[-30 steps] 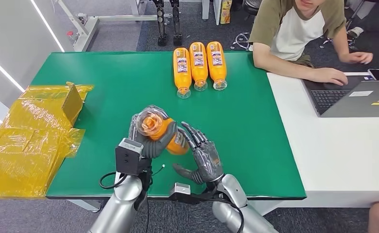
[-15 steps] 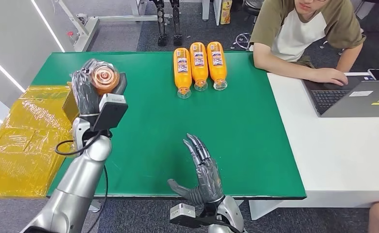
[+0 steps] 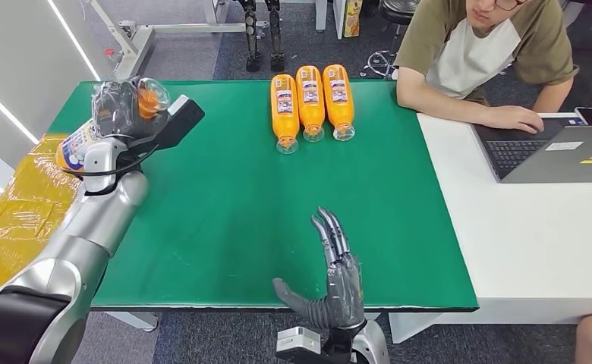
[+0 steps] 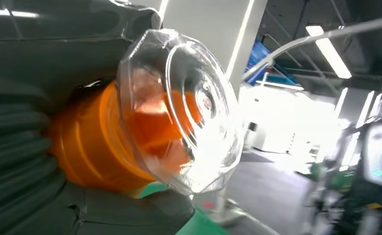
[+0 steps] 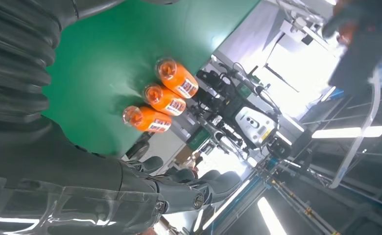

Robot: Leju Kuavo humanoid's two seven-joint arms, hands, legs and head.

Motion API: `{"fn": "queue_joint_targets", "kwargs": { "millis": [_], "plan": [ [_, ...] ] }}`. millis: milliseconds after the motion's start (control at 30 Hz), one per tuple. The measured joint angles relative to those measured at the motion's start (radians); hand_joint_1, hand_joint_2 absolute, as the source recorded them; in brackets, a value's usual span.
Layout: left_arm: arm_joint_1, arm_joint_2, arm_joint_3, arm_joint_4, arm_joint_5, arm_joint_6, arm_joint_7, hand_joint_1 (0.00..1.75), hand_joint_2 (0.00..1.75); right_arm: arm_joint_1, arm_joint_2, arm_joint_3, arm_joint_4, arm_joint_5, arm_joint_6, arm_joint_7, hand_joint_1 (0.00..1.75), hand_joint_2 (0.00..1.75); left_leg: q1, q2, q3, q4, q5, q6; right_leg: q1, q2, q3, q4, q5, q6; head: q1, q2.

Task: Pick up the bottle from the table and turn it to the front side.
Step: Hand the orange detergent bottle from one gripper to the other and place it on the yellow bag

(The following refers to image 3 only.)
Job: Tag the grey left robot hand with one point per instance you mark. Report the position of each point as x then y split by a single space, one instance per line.
115 113

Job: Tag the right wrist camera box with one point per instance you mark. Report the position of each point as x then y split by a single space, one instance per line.
298 344

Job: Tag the green table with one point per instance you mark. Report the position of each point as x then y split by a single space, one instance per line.
235 201

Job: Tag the black robot leg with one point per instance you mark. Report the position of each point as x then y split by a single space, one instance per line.
276 35
251 35

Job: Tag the white metal frame stand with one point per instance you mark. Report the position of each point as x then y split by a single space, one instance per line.
137 45

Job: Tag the yellow printed carton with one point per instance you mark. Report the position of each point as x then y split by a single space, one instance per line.
352 17

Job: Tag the white desk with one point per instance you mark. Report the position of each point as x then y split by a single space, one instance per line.
527 241

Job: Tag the black stool chrome base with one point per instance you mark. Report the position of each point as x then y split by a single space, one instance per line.
399 10

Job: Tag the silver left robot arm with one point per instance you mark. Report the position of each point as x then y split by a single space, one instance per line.
90 226

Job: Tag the dark grey laptop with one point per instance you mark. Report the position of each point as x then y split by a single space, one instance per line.
552 163

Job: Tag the yellow taped cardboard box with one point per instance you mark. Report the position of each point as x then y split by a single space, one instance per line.
19 216

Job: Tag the white furniture post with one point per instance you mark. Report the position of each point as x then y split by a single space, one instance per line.
320 15

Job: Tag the orange juice bottle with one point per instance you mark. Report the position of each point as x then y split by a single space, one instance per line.
74 148
339 110
310 113
285 120

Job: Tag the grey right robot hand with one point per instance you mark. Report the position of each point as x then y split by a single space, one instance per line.
344 296

